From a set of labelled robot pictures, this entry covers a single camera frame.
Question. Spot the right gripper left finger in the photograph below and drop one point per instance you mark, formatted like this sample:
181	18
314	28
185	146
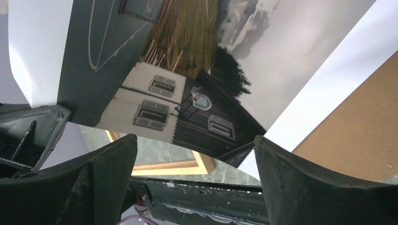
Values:
87	190

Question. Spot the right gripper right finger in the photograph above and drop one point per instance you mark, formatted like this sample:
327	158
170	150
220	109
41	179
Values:
300	192

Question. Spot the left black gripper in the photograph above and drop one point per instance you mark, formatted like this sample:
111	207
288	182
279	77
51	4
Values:
28	136

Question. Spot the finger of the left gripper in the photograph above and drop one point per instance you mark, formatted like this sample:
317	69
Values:
237	156

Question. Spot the wooden picture frame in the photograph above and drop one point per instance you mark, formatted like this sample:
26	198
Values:
200	164

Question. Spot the brown backing board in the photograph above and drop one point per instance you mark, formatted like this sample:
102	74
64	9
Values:
360	137

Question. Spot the glossy photo board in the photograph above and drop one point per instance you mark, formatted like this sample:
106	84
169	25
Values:
206	75

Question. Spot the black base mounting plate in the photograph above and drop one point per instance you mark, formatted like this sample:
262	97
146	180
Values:
197	203

